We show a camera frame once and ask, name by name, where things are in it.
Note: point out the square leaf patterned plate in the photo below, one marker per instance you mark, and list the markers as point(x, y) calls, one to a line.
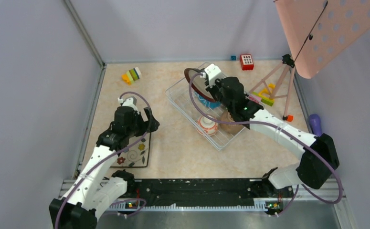
point(137, 156)

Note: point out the pink toy block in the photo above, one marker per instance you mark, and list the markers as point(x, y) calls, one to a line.
point(255, 98)

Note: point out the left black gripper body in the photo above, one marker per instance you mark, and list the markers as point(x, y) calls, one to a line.
point(139, 127)

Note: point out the yellow toy frame block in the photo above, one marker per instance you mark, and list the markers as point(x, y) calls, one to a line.
point(267, 91)

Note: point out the purple handle tool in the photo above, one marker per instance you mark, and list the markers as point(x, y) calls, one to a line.
point(315, 124)

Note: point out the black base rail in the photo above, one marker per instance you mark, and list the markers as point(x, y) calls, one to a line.
point(205, 193)

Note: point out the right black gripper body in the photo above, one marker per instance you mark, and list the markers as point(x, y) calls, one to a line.
point(216, 90)

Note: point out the red white toy block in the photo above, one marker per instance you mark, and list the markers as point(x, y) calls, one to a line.
point(246, 62)

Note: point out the colourful block stack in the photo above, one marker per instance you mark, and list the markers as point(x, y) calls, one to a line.
point(131, 76)

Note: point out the green toy block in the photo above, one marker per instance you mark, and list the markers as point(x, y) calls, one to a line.
point(264, 99)

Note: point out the brown flower glazed bowl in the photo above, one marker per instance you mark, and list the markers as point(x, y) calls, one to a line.
point(229, 128)

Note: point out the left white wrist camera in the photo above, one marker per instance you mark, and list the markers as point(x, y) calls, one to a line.
point(129, 102)

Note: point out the orange patterned white bowl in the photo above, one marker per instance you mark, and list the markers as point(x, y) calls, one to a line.
point(206, 126)

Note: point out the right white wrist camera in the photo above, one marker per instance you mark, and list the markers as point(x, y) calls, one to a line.
point(211, 74)

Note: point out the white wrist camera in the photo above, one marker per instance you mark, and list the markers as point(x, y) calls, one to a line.
point(129, 102)
point(211, 74)

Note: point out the red rimmed round plate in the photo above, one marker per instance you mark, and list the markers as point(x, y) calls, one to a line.
point(198, 84)

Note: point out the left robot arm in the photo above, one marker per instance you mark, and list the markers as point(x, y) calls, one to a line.
point(85, 202)

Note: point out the pink perforated music stand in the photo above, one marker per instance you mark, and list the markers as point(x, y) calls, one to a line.
point(331, 40)

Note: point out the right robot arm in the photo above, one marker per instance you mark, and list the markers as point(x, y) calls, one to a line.
point(317, 155)

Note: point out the teal polka dot plate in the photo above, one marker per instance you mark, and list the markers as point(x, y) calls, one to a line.
point(206, 103)

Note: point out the white wire dish rack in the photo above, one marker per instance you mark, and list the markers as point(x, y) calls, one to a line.
point(178, 95)

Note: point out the orange wooden toy block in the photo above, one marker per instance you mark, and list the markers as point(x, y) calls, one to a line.
point(288, 118)

